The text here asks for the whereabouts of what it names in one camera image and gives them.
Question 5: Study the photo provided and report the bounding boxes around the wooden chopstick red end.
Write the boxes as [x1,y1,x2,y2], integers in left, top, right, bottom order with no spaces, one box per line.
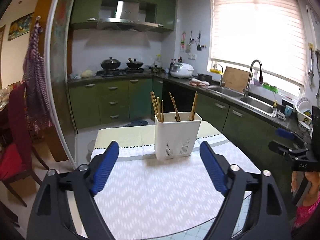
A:
[168,91,181,122]
[171,96,182,122]

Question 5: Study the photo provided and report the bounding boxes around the steel kitchen faucet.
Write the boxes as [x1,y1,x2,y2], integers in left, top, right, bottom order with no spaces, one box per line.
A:
[243,60,264,97]

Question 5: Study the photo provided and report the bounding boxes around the person right hand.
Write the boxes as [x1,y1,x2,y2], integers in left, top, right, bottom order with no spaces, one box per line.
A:
[291,171,319,207]

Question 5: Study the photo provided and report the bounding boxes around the steel double sink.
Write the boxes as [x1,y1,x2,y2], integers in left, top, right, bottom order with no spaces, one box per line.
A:
[207,86,277,117]

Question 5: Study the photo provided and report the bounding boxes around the dark red wooden chair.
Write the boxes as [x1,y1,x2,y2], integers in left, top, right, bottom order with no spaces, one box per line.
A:
[1,82,49,207]

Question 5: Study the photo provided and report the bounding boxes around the wooden cutting board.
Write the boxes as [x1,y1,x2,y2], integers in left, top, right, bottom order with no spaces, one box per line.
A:
[222,66,249,93]

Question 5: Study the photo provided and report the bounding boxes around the small steel faucet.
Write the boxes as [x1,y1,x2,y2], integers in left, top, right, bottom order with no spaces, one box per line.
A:
[214,63,223,87]

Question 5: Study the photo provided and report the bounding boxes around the white patterned table cloth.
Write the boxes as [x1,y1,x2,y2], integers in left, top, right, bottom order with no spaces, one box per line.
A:
[93,131,259,239]

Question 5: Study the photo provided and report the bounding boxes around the white plastic utensil holder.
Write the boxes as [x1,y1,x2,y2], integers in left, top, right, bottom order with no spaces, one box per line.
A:
[155,112,202,160]

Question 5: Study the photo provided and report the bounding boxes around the pink folded towel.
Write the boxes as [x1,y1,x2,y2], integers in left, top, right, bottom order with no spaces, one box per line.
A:
[189,78,210,86]

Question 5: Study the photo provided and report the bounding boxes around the white window blind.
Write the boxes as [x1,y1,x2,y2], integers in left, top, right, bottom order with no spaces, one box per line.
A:
[211,0,306,86]

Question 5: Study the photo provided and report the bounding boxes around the white rice cooker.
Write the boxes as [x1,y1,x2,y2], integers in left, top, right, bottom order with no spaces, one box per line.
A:
[170,63,194,79]

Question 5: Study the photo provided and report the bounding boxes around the blue cloth on floor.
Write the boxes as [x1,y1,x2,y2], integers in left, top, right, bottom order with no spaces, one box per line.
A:
[124,120,149,127]

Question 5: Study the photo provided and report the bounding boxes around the checkered apron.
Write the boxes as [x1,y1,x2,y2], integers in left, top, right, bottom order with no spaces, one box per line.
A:
[22,16,53,132]

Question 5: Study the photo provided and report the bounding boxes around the black pan with lid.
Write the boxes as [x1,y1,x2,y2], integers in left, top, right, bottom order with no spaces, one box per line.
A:
[126,57,144,69]

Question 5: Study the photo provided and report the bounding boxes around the black wok with lid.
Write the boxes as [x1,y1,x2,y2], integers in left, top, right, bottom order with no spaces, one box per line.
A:
[101,57,121,70]

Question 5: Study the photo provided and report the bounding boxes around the steel range hood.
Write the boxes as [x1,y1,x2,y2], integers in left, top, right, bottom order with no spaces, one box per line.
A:
[97,0,161,32]

